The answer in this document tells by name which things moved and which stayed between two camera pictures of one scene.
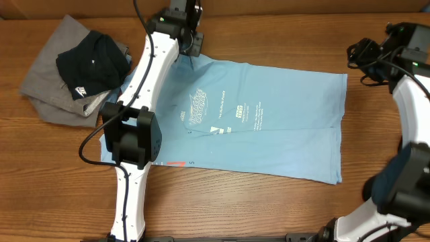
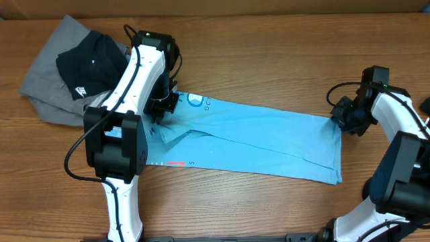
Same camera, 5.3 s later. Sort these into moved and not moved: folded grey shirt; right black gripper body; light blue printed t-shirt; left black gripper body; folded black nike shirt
Moved: right black gripper body; left black gripper body; light blue printed t-shirt
Not moved: folded grey shirt; folded black nike shirt
